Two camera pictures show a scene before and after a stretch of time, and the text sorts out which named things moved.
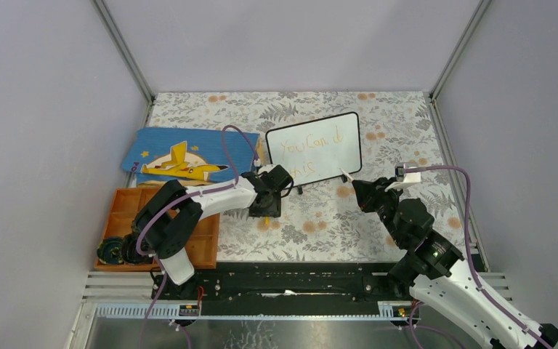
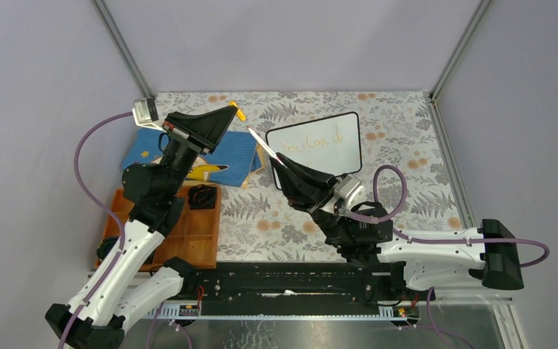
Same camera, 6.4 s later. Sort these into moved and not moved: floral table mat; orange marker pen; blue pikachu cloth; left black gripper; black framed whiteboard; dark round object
Moved: left black gripper; orange marker pen
Not moved: blue pikachu cloth; dark round object; black framed whiteboard; floral table mat
